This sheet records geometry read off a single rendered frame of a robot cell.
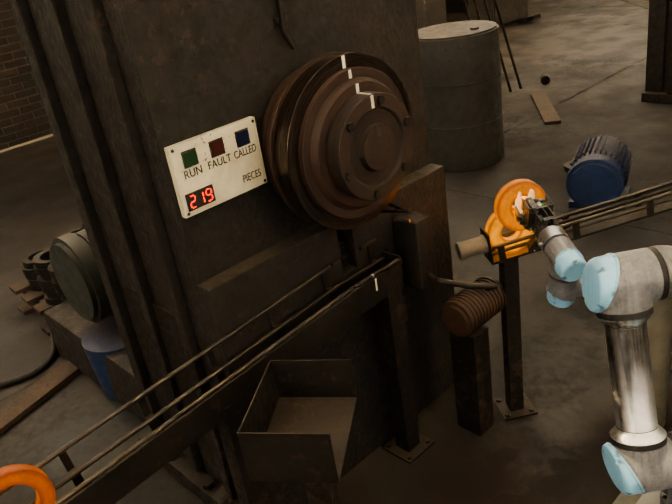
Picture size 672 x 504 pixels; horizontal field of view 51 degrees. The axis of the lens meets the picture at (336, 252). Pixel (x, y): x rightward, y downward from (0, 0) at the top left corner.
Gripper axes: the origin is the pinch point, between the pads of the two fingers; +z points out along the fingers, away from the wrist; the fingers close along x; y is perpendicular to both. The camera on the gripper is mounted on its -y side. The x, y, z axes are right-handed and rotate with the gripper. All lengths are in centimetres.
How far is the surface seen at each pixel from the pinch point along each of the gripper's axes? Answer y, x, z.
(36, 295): -107, 199, 131
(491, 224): -11.6, 6.5, 4.7
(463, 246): -17.0, 15.8, 3.4
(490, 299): -33.7, 9.5, -5.4
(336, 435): -10, 68, -59
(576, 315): -96, -46, 33
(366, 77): 43, 41, 9
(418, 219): -6.7, 28.7, 8.2
